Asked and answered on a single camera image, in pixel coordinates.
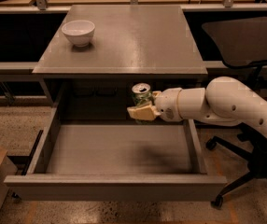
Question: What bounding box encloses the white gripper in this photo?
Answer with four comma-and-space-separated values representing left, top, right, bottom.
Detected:
127, 88, 182, 122

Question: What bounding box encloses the green soda can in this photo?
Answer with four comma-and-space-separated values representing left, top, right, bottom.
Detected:
132, 83, 153, 105

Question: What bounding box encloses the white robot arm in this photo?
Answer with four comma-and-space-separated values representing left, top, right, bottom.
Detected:
127, 77, 267, 138

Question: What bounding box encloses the grey cabinet with top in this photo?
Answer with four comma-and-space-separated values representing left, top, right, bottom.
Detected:
34, 5, 207, 120

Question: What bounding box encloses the open grey top drawer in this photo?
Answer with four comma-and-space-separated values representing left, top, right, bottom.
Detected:
5, 108, 226, 202

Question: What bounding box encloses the white ceramic bowl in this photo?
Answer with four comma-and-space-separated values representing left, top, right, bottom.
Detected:
62, 20, 95, 47

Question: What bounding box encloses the black office chair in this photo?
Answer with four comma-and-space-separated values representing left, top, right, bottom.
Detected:
202, 17, 267, 208

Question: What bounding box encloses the grey long workbench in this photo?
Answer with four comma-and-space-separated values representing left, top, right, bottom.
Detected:
0, 3, 267, 82

